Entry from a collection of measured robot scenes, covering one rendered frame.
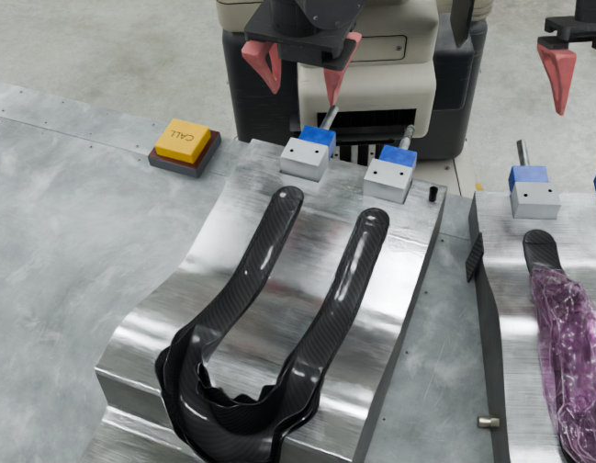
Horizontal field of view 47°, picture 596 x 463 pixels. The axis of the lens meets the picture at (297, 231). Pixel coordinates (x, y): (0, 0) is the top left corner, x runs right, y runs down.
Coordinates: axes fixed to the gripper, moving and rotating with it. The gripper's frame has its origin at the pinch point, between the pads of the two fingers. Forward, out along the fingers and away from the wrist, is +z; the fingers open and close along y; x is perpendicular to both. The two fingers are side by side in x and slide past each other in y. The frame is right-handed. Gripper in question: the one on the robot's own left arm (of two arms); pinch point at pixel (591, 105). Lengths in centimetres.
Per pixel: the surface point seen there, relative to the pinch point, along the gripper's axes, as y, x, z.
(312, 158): -30.9, 5.2, 6.2
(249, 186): -38.9, 5.0, 9.3
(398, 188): -21.1, 0.5, 8.9
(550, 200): -2.7, 1.8, 12.0
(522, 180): -4.7, 6.4, 11.1
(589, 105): 59, 140, 41
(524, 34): 47, 174, 24
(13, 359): -68, -7, 25
